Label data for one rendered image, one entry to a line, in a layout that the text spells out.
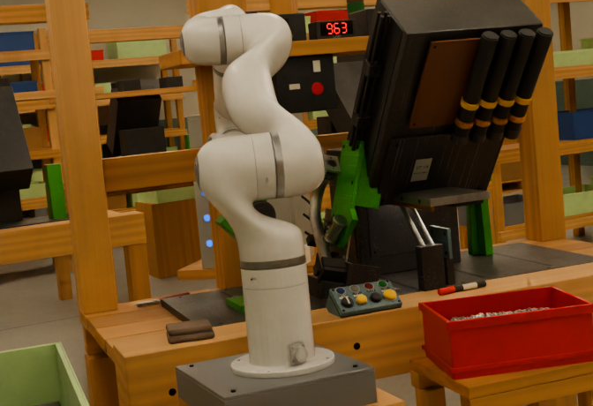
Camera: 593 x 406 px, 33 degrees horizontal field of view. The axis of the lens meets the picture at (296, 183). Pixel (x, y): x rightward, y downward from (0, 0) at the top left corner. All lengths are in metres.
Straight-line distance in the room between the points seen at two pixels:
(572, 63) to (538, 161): 5.06
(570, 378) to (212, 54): 0.98
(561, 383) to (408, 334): 0.37
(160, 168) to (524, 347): 1.17
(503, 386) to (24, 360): 0.94
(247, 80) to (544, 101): 1.44
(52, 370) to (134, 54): 10.18
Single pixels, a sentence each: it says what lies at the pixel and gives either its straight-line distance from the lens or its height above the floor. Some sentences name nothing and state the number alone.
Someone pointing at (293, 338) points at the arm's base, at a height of 0.97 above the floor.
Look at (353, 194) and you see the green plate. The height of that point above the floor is 1.14.
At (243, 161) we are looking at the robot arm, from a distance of 1.75.
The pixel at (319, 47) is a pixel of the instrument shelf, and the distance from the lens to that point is 2.70.
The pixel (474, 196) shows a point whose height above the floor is 1.12.
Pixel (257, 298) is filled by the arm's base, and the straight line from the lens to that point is 1.79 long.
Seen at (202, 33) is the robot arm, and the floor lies 1.54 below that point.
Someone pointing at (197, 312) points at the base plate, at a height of 0.90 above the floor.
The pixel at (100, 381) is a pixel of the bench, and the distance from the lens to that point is 2.74.
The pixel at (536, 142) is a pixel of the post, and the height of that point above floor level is 1.19.
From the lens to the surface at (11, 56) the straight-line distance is 9.20.
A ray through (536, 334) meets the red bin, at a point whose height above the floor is 0.87.
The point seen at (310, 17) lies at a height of 2.17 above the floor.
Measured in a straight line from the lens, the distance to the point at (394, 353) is 2.30.
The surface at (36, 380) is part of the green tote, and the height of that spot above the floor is 0.89.
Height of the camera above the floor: 1.40
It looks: 5 degrees down
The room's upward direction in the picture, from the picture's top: 5 degrees counter-clockwise
